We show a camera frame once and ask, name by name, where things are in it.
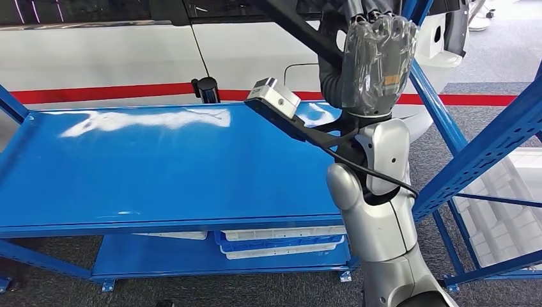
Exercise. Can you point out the black barrier post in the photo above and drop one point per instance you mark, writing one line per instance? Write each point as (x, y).
(207, 90)

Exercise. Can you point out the large white plastic bin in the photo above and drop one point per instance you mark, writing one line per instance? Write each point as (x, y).
(508, 220)

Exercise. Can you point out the long black plastic part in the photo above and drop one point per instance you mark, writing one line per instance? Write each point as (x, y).
(292, 23)

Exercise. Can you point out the blue plastic bin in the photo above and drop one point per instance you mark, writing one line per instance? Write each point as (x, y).
(279, 245)

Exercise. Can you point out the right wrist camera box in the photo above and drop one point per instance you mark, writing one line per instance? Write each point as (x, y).
(275, 99)

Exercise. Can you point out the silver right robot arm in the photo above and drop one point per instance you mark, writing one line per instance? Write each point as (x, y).
(372, 229)

